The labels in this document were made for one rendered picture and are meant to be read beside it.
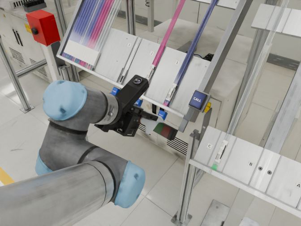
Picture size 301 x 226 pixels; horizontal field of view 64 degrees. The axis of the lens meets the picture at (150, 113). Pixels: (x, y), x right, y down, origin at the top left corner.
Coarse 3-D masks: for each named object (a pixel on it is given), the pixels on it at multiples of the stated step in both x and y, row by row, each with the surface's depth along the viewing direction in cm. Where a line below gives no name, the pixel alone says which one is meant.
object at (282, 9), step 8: (288, 0) 63; (280, 8) 64; (280, 16) 63; (272, 32) 63; (264, 48) 63; (264, 56) 63; (256, 64) 63; (256, 72) 63; (248, 88) 63; (240, 104) 63; (240, 112) 63; (232, 120) 63; (232, 128) 62; (216, 168) 62
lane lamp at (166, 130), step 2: (164, 126) 83; (166, 126) 83; (164, 128) 83; (166, 128) 83; (168, 128) 82; (170, 128) 82; (162, 130) 83; (164, 130) 83; (166, 130) 83; (168, 130) 82; (170, 130) 82; (162, 132) 83; (164, 132) 83; (166, 132) 82; (168, 132) 82; (160, 134) 83; (162, 134) 83; (164, 134) 83; (166, 134) 82; (168, 134) 82; (164, 136) 83; (166, 136) 82
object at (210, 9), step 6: (216, 0) 78; (210, 6) 78; (210, 12) 78; (204, 18) 79; (204, 24) 79; (198, 30) 79; (198, 36) 79; (192, 42) 80; (192, 48) 79; (186, 54) 80; (186, 60) 80; (180, 72) 80; (180, 78) 81; (168, 102) 81
